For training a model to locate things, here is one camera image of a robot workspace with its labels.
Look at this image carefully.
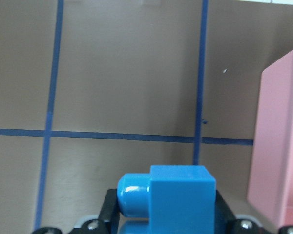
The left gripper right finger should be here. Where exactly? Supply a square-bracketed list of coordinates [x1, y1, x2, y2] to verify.
[214, 191, 293, 234]

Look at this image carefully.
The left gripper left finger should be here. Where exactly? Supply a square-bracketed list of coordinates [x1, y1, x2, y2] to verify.
[33, 189, 120, 234]

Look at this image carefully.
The blue toy block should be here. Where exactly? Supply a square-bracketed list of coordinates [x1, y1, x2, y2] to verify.
[117, 165, 216, 234]

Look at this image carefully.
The pink plastic box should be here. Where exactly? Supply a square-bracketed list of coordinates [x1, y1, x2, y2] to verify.
[247, 50, 293, 227]

